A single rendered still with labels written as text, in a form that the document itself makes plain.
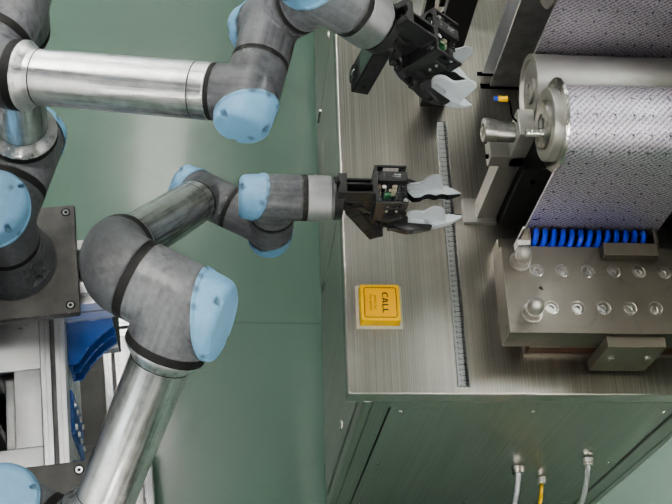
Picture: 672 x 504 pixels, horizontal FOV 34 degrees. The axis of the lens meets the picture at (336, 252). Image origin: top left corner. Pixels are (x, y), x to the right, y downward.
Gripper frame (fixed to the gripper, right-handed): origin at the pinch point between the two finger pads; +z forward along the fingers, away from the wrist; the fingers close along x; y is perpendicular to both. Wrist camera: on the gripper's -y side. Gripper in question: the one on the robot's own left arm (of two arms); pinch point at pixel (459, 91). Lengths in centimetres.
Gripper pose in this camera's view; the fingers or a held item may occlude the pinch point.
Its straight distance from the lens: 165.0
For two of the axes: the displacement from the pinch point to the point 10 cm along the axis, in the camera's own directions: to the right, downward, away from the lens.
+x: -0.3, -8.9, 4.5
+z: 7.0, 3.1, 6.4
